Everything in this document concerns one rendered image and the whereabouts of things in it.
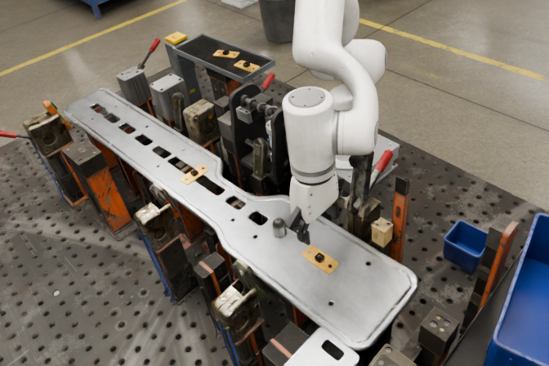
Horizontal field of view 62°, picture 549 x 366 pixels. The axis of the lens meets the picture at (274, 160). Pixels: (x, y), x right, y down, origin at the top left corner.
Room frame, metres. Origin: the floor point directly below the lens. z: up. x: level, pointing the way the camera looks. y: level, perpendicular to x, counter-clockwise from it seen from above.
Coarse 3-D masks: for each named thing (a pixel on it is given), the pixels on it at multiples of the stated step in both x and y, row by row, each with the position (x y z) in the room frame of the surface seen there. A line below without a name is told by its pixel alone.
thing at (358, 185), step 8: (352, 160) 0.72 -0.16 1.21; (360, 160) 0.71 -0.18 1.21; (368, 160) 0.72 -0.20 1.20; (360, 168) 0.74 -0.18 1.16; (368, 168) 0.72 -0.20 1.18; (352, 176) 0.74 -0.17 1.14; (360, 176) 0.73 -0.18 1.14; (368, 176) 0.72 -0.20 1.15; (352, 184) 0.73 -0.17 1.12; (360, 184) 0.73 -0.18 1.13; (368, 184) 0.72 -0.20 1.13; (352, 192) 0.73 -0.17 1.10; (360, 192) 0.72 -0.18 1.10; (352, 200) 0.73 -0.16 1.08; (360, 200) 0.71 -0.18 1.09; (352, 208) 0.73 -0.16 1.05; (360, 208) 0.71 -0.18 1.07; (360, 216) 0.70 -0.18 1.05
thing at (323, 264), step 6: (312, 246) 0.67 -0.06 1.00; (306, 252) 0.66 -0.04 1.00; (312, 252) 0.65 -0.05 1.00; (318, 252) 0.65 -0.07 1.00; (306, 258) 0.64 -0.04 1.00; (312, 258) 0.64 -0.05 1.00; (318, 258) 0.63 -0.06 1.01; (324, 258) 0.63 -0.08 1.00; (330, 258) 0.63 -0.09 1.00; (318, 264) 0.62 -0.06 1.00; (324, 264) 0.62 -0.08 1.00; (330, 264) 0.62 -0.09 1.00; (336, 264) 0.61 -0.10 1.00; (324, 270) 0.60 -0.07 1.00; (330, 270) 0.60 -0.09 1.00
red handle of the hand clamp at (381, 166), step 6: (390, 150) 0.80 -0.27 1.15; (384, 156) 0.79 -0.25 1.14; (390, 156) 0.79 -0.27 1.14; (378, 162) 0.79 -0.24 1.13; (384, 162) 0.78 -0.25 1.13; (378, 168) 0.77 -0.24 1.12; (384, 168) 0.77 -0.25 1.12; (372, 174) 0.77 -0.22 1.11; (378, 174) 0.76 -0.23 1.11; (372, 180) 0.76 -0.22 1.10; (372, 186) 0.75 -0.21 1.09; (354, 204) 0.72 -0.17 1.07
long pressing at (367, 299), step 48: (96, 96) 1.52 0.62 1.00; (192, 144) 1.13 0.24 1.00; (192, 192) 0.92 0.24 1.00; (240, 192) 0.89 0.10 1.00; (240, 240) 0.72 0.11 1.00; (288, 240) 0.70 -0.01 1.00; (336, 240) 0.68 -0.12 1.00; (288, 288) 0.57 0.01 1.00; (336, 288) 0.55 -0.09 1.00; (384, 288) 0.54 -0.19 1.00; (336, 336) 0.45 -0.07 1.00
